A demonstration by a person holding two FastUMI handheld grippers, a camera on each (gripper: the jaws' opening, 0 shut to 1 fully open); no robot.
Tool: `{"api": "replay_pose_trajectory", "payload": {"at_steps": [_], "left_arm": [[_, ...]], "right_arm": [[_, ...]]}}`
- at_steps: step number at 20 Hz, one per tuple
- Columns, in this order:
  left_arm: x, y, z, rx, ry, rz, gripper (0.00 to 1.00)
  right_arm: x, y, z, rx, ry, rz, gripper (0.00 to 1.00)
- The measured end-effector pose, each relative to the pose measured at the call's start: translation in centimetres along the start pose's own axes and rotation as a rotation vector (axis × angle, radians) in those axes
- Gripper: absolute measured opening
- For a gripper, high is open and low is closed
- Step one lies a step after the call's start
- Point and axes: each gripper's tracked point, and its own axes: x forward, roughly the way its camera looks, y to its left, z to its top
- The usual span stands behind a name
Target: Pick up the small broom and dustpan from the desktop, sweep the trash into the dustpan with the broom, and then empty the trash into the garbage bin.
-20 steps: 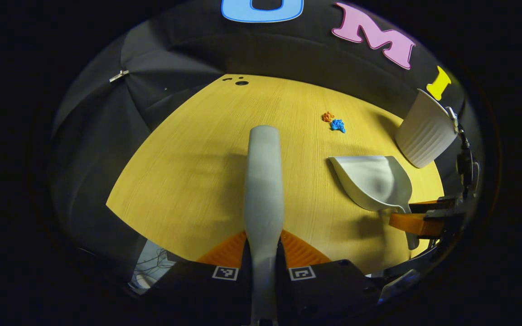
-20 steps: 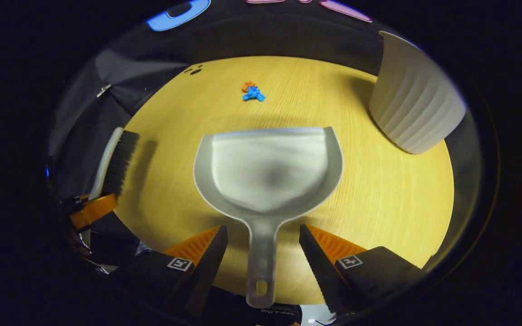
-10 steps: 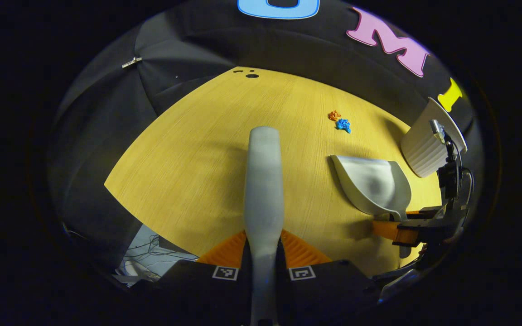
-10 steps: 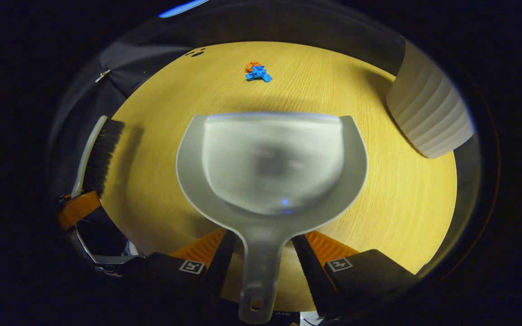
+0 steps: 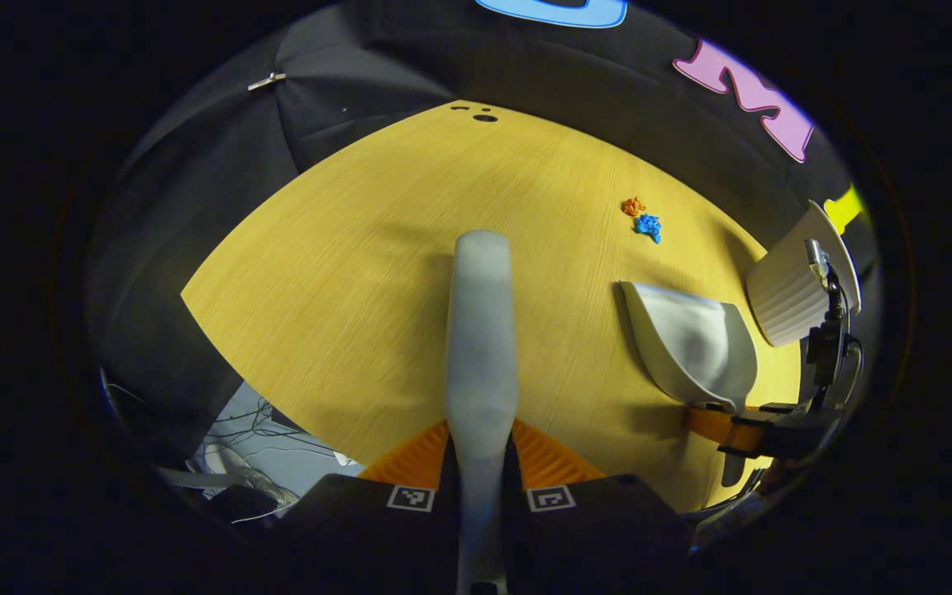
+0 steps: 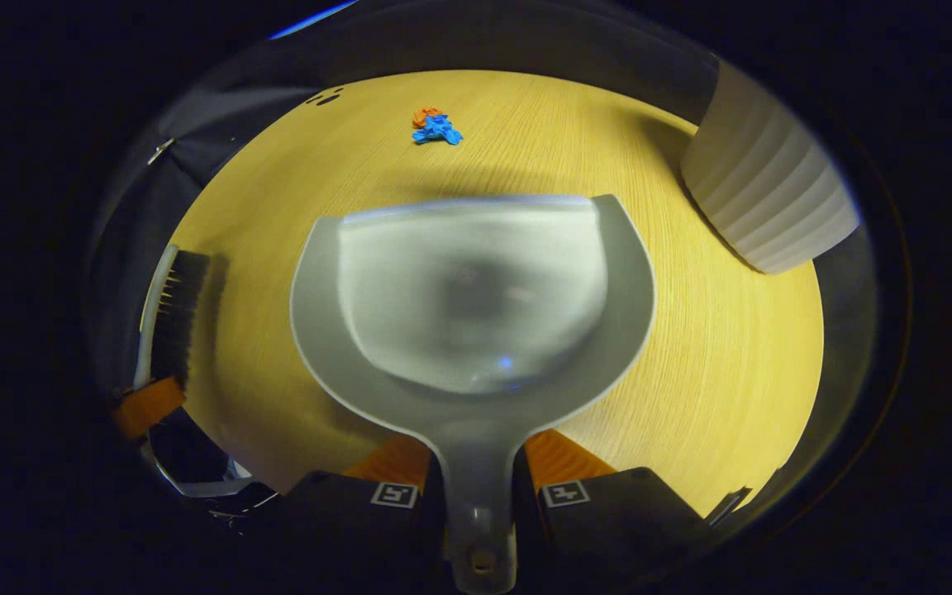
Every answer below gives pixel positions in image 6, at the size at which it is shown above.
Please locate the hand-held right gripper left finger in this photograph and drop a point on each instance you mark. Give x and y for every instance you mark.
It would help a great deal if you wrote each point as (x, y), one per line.
(360, 521)

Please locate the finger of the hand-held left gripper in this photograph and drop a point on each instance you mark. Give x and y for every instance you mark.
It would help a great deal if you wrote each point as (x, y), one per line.
(149, 406)

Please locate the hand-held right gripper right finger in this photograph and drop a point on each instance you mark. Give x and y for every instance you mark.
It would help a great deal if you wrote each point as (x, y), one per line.
(608, 521)

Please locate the small white broom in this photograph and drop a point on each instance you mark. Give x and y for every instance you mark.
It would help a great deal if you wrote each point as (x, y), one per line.
(178, 314)

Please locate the grey dustpan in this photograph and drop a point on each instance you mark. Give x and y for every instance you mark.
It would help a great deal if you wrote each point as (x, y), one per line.
(476, 289)

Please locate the white ribbed garbage bin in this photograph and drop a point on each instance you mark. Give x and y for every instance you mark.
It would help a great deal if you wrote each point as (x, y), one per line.
(765, 190)

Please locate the blue trash scrap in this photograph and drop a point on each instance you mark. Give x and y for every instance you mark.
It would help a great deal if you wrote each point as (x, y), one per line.
(439, 132)

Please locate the orange trash scrap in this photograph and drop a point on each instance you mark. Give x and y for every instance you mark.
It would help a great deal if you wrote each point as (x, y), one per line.
(425, 114)

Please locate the wooden desktop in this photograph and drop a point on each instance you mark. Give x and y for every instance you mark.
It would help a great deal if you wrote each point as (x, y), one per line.
(732, 355)

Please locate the silver cloth clip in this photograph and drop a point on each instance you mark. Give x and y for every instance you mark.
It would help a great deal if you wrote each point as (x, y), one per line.
(160, 150)

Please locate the black backdrop cloth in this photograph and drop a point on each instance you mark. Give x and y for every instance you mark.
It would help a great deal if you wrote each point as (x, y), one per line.
(220, 107)

